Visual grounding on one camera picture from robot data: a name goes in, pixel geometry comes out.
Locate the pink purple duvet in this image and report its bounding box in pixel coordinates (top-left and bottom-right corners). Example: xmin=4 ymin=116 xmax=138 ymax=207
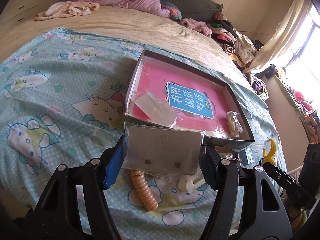
xmin=71 ymin=0 xmax=171 ymax=18

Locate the earring card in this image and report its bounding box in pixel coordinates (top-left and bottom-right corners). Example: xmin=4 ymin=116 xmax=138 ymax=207
xmin=122 ymin=121 xmax=205 ymax=180

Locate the small clear plastic bag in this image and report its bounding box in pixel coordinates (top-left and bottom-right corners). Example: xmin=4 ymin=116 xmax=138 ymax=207
xmin=135 ymin=92 xmax=178 ymax=128

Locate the bag with purple clothing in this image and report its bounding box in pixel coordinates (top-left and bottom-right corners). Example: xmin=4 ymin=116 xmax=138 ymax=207
xmin=246 ymin=74 xmax=269 ymax=101

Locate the cream curtain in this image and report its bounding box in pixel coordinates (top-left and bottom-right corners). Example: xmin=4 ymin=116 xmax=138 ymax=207
xmin=244 ymin=0 xmax=312 ymax=73

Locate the cream hair claw clip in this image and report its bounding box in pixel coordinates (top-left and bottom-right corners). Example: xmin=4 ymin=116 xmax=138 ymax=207
xmin=177 ymin=178 xmax=205 ymax=194

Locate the pile of clothes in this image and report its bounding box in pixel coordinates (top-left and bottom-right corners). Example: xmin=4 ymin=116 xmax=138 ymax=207
xmin=207 ymin=12 xmax=263 ymax=68

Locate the cream built-in wardrobe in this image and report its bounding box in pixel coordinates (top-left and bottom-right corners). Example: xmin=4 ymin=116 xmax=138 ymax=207
xmin=1 ymin=0 xmax=39 ymax=25

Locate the peach white garment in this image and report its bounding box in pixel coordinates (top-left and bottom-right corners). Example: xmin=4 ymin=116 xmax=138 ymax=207
xmin=34 ymin=2 xmax=100 ymax=21

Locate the yellow ring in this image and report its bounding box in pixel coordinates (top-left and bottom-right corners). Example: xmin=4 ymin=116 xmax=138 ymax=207
xmin=261 ymin=138 xmax=279 ymax=167

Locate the pink Chinese workbook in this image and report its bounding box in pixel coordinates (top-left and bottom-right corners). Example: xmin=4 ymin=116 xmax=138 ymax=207
xmin=126 ymin=61 xmax=233 ymax=138

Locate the shallow cardboard box tray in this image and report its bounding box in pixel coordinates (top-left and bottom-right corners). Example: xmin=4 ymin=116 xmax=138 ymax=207
xmin=125 ymin=50 xmax=254 ymax=148

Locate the orange spiral hair clip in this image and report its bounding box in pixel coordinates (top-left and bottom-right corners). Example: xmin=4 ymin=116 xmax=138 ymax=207
xmin=130 ymin=170 xmax=158 ymax=212

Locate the beige bed cover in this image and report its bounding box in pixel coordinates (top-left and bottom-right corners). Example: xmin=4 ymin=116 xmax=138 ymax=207
xmin=1 ymin=7 xmax=242 ymax=79

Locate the Hello Kitty blue sheet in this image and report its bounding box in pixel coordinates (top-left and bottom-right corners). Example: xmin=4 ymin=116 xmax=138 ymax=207
xmin=0 ymin=27 xmax=287 ymax=240

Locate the blue plastic case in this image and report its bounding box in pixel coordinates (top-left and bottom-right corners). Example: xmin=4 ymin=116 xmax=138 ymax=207
xmin=239 ymin=148 xmax=254 ymax=166

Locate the pink fuzzy garment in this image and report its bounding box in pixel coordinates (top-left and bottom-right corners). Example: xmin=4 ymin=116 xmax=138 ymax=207
xmin=178 ymin=18 xmax=212 ymax=37

